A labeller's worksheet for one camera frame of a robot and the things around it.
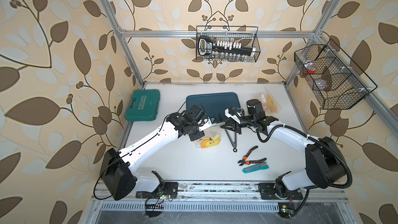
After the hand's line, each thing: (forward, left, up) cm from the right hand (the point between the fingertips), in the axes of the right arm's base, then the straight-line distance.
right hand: (221, 123), depth 81 cm
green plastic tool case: (+21, +49, -10) cm, 54 cm away
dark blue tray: (+22, +2, -13) cm, 26 cm away
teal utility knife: (-18, -21, -15) cm, 31 cm away
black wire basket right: (+11, -56, +18) cm, 60 cm away
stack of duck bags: (-5, +8, -12) cm, 15 cm away
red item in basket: (+21, -49, +16) cm, 56 cm away
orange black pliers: (-15, -12, -15) cm, 24 cm away
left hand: (-2, +13, +1) cm, 13 cm away
